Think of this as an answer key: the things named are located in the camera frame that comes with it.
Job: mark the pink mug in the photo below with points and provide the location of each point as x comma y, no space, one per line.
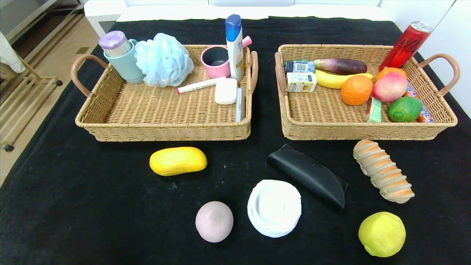
211,72

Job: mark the white shampoo bottle blue cap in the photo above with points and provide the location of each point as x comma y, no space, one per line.
235,51

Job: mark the grey shelf frame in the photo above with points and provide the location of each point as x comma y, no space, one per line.
29,20

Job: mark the yellow oval bread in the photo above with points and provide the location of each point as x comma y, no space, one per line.
177,161

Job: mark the green lime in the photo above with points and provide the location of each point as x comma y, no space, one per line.
404,109

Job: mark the white hanging cloth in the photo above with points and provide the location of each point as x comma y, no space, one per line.
9,55

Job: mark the striped bread roll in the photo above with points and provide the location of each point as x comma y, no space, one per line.
382,171

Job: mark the wooden rolling rack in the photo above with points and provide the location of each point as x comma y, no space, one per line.
22,106

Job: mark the thin white plastic case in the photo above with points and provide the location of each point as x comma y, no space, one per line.
238,106

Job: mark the red soda can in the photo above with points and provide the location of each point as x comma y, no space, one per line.
404,46

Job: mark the purple eggplant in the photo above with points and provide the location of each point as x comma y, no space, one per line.
342,66

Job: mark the orange fruit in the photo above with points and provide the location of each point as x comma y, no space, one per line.
356,91

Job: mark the teal plastic cup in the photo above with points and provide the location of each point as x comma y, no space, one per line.
127,68

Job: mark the small blue carton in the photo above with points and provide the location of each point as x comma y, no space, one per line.
298,66

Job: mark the light blue bath loofah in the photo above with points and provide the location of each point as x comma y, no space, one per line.
163,60

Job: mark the white table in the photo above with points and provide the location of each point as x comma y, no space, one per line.
106,11

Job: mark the black table cloth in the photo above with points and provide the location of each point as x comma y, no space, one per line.
110,202

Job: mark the pinkish grey ball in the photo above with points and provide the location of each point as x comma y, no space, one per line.
214,221

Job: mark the orange blue snack packet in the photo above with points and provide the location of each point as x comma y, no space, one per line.
426,114

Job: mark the pink peach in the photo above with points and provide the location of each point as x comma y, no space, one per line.
390,87

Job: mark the yellow green lemon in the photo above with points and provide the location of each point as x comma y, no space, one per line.
382,234

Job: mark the white tube with pink cap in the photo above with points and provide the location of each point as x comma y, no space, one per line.
198,85

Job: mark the black pouch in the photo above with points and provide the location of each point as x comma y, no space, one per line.
309,175

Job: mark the white soap bar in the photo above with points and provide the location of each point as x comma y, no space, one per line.
226,92

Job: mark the yellow banana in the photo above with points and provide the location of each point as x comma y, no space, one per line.
329,80

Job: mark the small white green carton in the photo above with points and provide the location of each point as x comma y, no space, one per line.
301,82

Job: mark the green snack packet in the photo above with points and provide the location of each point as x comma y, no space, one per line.
375,112

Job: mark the white round pad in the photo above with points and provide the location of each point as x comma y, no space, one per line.
274,208

